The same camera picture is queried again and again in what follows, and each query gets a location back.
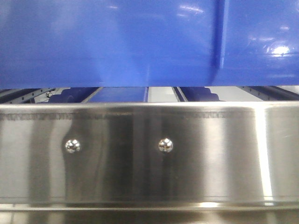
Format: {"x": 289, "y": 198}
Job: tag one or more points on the blue plastic bin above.
{"x": 138, "y": 43}

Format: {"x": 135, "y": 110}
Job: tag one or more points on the blue conveyor belt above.
{"x": 131, "y": 94}

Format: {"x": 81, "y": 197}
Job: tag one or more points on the right round-head steel bolt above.
{"x": 165, "y": 145}

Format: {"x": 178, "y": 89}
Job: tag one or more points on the round-head steel bolt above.
{"x": 72, "y": 146}
{"x": 165, "y": 145}

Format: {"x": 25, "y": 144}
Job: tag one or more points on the left round-head steel bolt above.
{"x": 72, "y": 146}

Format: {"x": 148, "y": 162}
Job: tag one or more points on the stainless steel conveyor side rail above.
{"x": 232, "y": 163}

